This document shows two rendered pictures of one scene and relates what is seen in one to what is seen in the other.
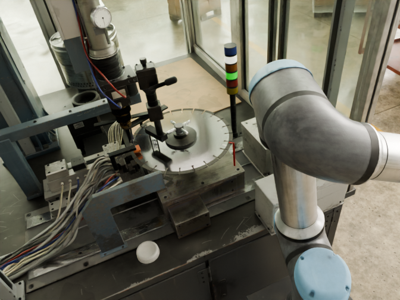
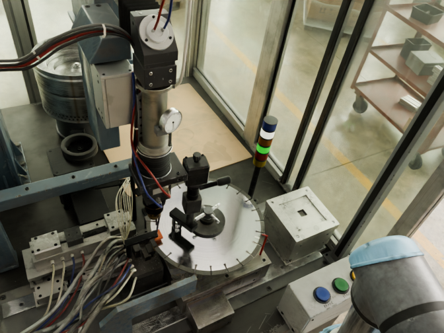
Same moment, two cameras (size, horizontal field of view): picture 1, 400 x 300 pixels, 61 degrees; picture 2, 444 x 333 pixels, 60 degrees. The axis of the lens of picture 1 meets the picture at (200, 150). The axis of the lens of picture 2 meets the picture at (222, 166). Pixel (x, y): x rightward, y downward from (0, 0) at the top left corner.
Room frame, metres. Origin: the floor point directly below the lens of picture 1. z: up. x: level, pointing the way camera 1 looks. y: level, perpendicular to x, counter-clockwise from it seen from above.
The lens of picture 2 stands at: (0.25, 0.25, 1.88)
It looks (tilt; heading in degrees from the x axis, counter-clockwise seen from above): 45 degrees down; 343
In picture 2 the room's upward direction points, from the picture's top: 10 degrees clockwise
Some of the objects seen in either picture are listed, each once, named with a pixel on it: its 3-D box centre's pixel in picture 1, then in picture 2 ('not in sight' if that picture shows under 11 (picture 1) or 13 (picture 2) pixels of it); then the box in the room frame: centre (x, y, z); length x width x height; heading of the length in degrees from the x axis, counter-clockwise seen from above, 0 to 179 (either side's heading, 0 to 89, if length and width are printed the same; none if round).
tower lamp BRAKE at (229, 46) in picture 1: (230, 49); (269, 123); (1.14, -0.16, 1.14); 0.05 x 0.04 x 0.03; 18
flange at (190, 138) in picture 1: (180, 134); (207, 218); (0.92, 0.06, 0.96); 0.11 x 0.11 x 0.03
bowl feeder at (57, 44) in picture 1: (94, 68); (80, 94); (1.60, 0.47, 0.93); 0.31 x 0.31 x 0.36
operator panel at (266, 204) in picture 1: (300, 193); (328, 293); (0.71, -0.30, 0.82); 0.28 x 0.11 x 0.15; 108
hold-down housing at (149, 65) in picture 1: (150, 90); (193, 184); (0.87, 0.12, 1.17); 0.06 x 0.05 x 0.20; 99
